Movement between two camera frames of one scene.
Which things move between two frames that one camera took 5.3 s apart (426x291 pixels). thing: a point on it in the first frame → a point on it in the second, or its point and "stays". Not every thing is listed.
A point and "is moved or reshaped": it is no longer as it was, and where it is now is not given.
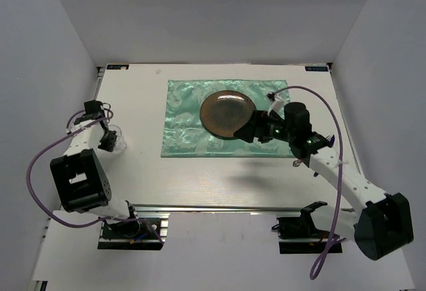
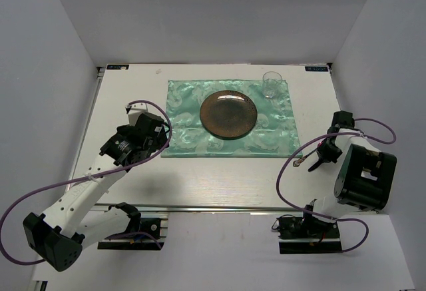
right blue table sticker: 316,68 stays
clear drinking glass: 120,141 is moved or reshaped
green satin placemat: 184,135 stays
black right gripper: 256,127 → 323,153
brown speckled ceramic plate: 223,112 stays
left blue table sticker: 117,66 stays
